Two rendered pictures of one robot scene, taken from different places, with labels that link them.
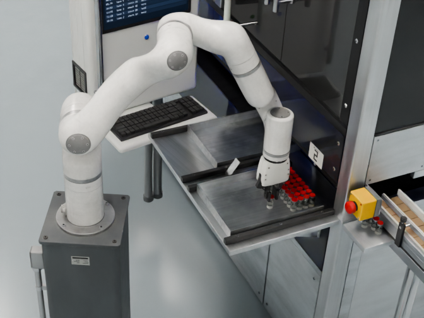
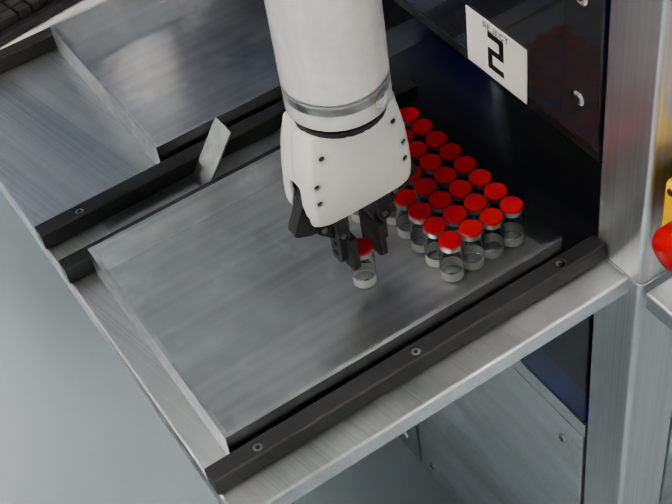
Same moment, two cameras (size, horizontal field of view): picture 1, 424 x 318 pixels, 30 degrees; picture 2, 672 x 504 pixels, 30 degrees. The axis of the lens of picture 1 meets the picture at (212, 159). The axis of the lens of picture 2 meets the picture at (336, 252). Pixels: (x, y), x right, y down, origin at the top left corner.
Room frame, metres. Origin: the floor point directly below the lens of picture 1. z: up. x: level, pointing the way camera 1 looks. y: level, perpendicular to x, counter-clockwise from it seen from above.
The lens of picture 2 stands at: (1.29, -0.19, 1.73)
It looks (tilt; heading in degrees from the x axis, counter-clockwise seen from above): 47 degrees down; 1
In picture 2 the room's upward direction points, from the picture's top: 10 degrees counter-clockwise
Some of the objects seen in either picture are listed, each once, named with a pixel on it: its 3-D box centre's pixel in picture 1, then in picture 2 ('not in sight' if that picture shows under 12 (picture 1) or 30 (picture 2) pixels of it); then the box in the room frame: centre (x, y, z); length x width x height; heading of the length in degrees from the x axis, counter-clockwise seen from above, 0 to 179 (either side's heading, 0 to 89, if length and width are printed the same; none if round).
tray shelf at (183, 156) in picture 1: (247, 173); (270, 157); (2.23, -0.13, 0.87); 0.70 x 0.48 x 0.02; 27
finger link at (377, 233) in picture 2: (278, 188); (383, 212); (2.05, -0.22, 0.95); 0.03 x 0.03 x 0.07; 27
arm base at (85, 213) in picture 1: (84, 195); not in sight; (1.96, 0.40, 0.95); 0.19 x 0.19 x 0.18
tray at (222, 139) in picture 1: (243, 137); (241, 28); (2.41, -0.11, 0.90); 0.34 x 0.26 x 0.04; 117
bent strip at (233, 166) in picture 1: (219, 171); (167, 178); (2.18, -0.03, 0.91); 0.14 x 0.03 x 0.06; 117
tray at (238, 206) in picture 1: (259, 198); (320, 257); (2.06, -0.16, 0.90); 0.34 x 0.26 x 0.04; 117
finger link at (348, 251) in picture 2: (264, 192); (332, 241); (2.02, -0.18, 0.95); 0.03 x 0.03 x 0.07; 27
